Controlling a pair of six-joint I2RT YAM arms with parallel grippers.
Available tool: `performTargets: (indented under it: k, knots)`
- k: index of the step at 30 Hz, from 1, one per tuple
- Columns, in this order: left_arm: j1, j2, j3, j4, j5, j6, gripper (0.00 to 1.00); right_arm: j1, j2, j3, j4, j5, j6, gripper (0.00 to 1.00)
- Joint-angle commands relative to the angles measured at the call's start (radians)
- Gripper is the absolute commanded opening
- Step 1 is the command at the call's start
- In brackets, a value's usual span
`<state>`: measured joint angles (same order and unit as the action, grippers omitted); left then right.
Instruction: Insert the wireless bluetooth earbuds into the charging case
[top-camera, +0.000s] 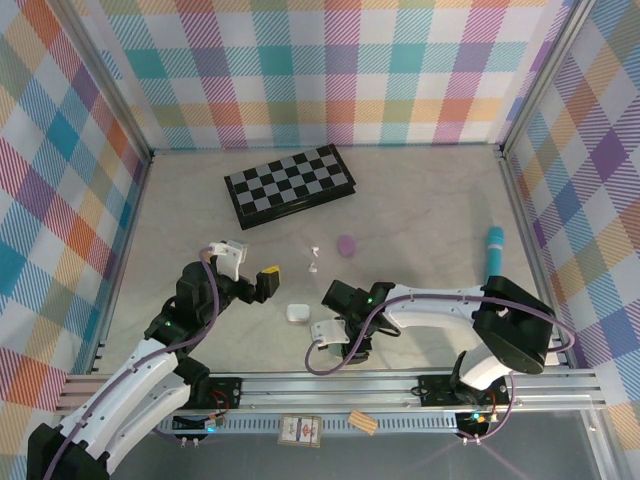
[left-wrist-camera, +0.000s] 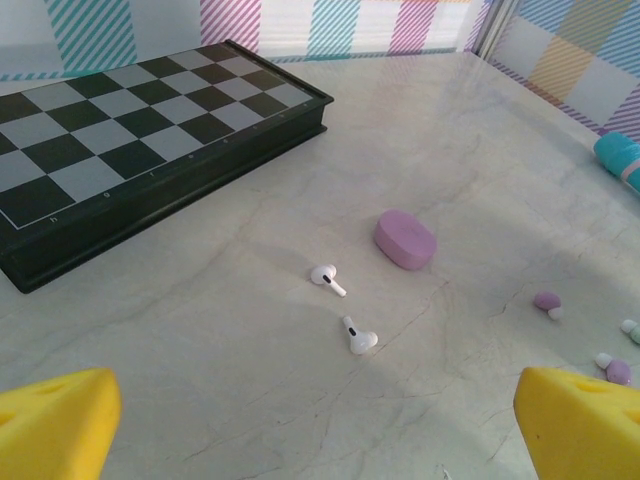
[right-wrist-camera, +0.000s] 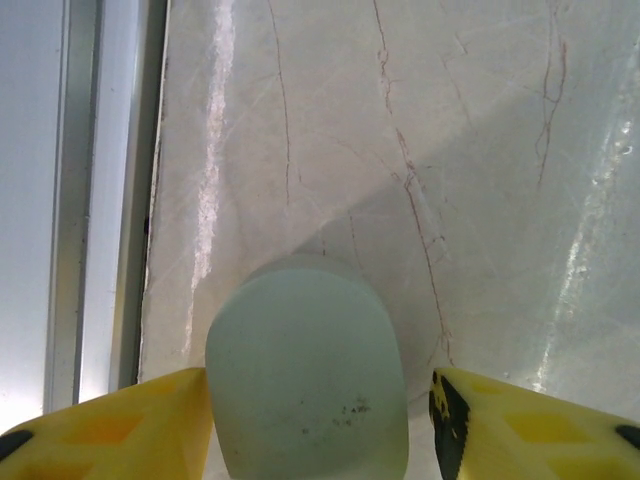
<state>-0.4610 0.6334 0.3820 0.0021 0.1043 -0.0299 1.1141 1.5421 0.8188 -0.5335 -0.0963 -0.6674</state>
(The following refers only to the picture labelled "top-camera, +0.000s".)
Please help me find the black grey folding chessboard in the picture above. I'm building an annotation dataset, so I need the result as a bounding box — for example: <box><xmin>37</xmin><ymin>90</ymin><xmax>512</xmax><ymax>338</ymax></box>
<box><xmin>223</xmin><ymin>143</ymin><xmax>358</xmax><ymax>232</ymax></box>

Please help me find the striped wooden block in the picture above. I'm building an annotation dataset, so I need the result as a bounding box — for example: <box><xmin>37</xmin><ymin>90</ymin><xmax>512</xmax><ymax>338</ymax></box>
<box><xmin>348</xmin><ymin>409</ymin><xmax>377</xmax><ymax>436</ymax></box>

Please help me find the small controller board green light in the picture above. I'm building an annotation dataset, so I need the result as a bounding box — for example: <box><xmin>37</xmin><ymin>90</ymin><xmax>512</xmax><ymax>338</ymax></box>
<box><xmin>457</xmin><ymin>408</ymin><xmax>496</xmax><ymax>437</ymax></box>
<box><xmin>172</xmin><ymin>412</ymin><xmax>225</xmax><ymax>435</ymax></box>

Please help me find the playing card box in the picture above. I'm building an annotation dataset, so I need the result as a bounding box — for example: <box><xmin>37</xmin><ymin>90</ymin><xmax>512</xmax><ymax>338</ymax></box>
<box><xmin>277</xmin><ymin>413</ymin><xmax>324</xmax><ymax>449</ymax></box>

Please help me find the teal cylindrical handheld device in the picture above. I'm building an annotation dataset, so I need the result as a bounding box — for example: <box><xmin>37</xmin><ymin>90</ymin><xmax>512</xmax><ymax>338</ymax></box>
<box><xmin>482</xmin><ymin>225</ymin><xmax>505</xmax><ymax>281</ymax></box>

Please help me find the aluminium floor side rail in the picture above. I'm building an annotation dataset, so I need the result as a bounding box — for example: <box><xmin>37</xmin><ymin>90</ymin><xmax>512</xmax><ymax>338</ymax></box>
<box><xmin>85</xmin><ymin>152</ymin><xmax>155</xmax><ymax>376</ymax></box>
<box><xmin>492</xmin><ymin>143</ymin><xmax>574</xmax><ymax>370</ymax></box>

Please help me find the aluminium mounting rail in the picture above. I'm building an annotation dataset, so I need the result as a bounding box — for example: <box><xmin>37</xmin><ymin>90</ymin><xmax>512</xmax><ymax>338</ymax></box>
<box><xmin>54</xmin><ymin>367</ymin><xmax>609</xmax><ymax>446</ymax></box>

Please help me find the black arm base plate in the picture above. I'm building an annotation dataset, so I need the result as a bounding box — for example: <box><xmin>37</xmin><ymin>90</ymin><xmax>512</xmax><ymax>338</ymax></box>
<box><xmin>416</xmin><ymin>373</ymin><xmax>507</xmax><ymax>407</ymax></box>
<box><xmin>197</xmin><ymin>375</ymin><xmax>245</xmax><ymax>410</ymax></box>

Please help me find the aluminium frame post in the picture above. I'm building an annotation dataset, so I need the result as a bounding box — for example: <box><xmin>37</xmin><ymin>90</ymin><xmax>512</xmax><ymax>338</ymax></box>
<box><xmin>52</xmin><ymin>0</ymin><xmax>155</xmax><ymax>164</ymax></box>
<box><xmin>497</xmin><ymin>0</ymin><xmax>599</xmax><ymax>157</ymax></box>

